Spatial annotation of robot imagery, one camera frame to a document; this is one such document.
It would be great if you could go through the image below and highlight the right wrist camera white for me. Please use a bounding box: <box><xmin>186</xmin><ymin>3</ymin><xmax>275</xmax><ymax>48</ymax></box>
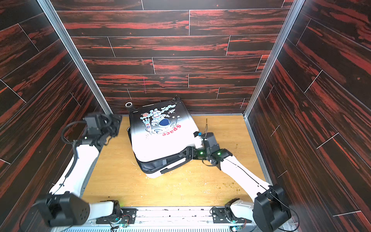
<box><xmin>193</xmin><ymin>131</ymin><xmax>203</xmax><ymax>148</ymax></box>

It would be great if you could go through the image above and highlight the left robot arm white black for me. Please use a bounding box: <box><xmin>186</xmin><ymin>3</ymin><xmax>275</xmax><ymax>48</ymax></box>
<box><xmin>34</xmin><ymin>113</ymin><xmax>123</xmax><ymax>228</ymax></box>

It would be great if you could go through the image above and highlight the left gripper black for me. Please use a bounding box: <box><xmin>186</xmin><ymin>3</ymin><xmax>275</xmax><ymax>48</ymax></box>
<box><xmin>101</xmin><ymin>114</ymin><xmax>123</xmax><ymax>141</ymax></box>

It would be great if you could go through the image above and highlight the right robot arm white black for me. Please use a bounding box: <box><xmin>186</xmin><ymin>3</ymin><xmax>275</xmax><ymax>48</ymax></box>
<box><xmin>186</xmin><ymin>131</ymin><xmax>292</xmax><ymax>232</ymax></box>

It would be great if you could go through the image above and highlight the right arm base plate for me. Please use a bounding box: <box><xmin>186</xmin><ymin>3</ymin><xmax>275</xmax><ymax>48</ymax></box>
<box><xmin>210</xmin><ymin>206</ymin><xmax>252</xmax><ymax>224</ymax></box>

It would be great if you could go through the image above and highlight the black white astronaut suitcase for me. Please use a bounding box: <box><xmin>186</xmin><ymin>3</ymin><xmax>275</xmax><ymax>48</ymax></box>
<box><xmin>125</xmin><ymin>98</ymin><xmax>199</xmax><ymax>178</ymax></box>

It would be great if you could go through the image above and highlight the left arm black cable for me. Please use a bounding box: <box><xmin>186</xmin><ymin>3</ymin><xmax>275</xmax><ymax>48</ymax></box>
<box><xmin>60</xmin><ymin>121</ymin><xmax>88</xmax><ymax>145</ymax></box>

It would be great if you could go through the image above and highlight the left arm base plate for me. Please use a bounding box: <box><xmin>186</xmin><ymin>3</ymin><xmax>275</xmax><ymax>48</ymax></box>
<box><xmin>96</xmin><ymin>208</ymin><xmax>138</xmax><ymax>225</ymax></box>

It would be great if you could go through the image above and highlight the aluminium front rail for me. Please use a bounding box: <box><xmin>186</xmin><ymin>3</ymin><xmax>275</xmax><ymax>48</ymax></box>
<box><xmin>52</xmin><ymin>206</ymin><xmax>299</xmax><ymax>232</ymax></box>

